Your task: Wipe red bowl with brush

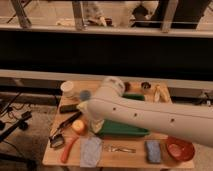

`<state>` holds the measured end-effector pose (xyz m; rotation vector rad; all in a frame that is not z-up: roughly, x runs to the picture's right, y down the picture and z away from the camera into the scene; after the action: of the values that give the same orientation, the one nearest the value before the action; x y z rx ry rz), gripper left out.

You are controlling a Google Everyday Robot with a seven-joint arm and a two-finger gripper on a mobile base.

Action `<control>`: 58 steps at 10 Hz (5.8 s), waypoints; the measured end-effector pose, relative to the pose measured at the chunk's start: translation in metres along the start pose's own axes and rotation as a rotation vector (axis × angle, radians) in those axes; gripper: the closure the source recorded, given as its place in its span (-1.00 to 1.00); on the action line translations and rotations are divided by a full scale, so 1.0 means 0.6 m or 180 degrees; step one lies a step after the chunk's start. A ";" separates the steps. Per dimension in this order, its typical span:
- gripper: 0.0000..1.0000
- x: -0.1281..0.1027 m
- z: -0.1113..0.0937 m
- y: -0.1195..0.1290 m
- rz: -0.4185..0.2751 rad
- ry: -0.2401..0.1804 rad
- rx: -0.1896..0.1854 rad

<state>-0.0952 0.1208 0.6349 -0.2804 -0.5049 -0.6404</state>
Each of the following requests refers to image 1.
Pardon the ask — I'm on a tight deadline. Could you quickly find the bunch of dark grapes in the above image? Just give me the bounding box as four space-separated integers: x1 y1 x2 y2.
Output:
124 82 131 92

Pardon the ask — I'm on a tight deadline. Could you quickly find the silver fork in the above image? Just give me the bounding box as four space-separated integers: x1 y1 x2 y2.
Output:
105 145 136 153

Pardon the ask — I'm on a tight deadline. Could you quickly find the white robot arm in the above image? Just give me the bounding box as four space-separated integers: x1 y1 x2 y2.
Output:
78 76 213 147

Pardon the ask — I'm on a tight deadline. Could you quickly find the apple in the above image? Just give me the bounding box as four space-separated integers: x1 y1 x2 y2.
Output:
72 120 86 135

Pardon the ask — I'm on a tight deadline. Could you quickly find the small metal cup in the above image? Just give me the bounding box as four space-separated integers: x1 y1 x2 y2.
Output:
141 82 151 90

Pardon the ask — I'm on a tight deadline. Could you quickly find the red bowl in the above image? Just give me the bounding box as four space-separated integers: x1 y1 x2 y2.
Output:
165 136 195 162

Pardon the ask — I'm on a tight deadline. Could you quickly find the black rectangular block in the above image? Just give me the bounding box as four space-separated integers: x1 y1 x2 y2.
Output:
59 104 78 114

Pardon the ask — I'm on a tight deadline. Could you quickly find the blue sponge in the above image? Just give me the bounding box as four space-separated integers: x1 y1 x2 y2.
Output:
145 140 162 164

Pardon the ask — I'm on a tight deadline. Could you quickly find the orange carrot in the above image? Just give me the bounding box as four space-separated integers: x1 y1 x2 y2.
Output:
60 137 79 163

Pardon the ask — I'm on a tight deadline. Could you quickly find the green plastic tray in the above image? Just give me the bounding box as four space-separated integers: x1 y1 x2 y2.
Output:
95 93 152 137

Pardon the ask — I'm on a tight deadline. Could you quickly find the grey folded cloth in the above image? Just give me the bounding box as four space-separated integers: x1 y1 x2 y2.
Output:
80 137 102 168

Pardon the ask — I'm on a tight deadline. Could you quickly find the blue grey cup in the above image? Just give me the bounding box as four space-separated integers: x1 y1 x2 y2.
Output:
79 90 91 101

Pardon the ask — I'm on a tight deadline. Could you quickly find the black handled brush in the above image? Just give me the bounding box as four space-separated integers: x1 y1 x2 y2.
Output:
49 112 82 149

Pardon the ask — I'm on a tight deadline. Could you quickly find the yellow banana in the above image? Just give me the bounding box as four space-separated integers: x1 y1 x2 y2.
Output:
154 85 169 102

